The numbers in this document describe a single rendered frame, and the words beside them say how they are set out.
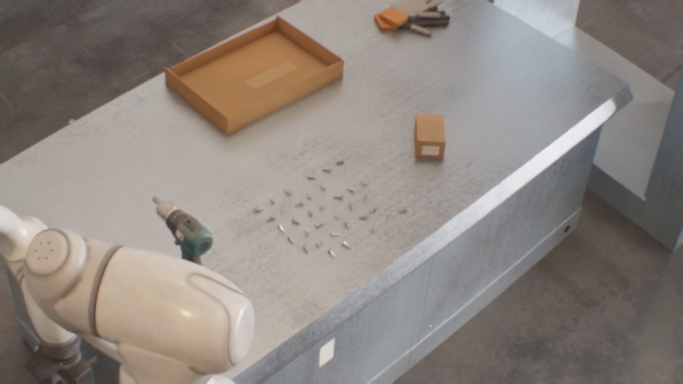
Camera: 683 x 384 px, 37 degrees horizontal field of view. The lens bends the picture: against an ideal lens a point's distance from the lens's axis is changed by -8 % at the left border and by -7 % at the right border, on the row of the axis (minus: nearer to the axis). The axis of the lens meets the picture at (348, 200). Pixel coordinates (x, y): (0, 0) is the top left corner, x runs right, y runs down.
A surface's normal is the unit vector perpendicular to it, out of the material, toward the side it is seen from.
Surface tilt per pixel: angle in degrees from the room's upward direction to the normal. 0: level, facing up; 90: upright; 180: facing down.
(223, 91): 0
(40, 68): 0
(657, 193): 90
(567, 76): 0
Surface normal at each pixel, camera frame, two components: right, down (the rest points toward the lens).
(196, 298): 0.25, -0.51
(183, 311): 0.09, -0.23
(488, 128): 0.07, -0.72
